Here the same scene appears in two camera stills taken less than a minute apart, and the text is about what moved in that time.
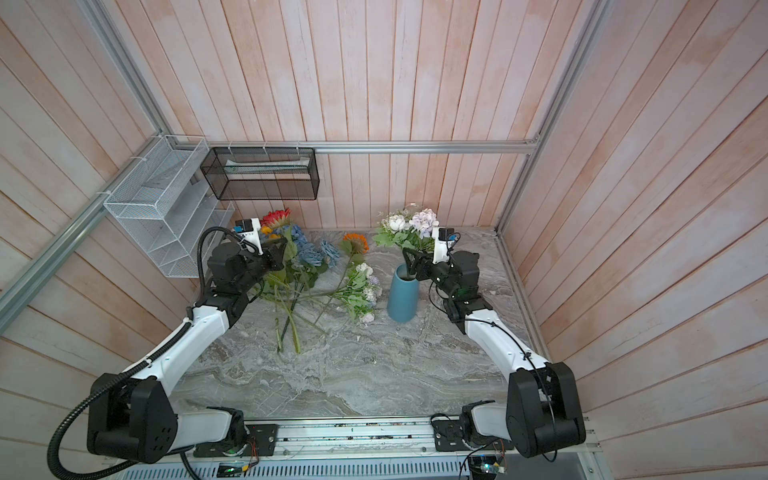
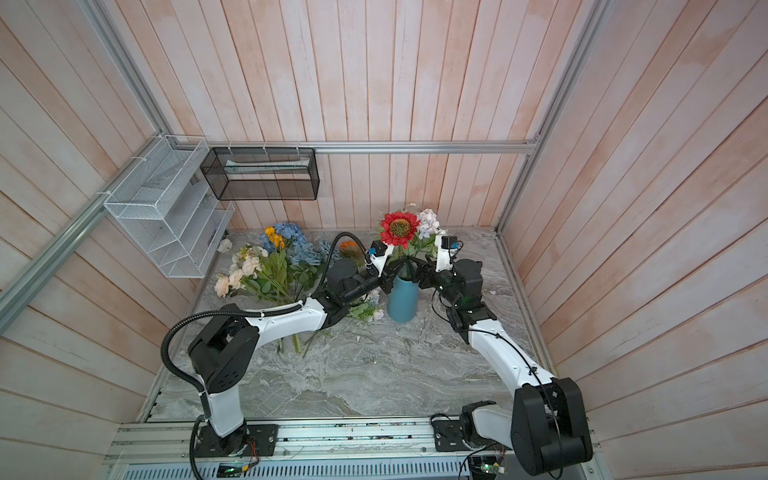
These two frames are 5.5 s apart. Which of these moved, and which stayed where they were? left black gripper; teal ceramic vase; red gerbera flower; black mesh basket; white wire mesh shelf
Moved: red gerbera flower; left black gripper
Stayed: white wire mesh shelf; teal ceramic vase; black mesh basket
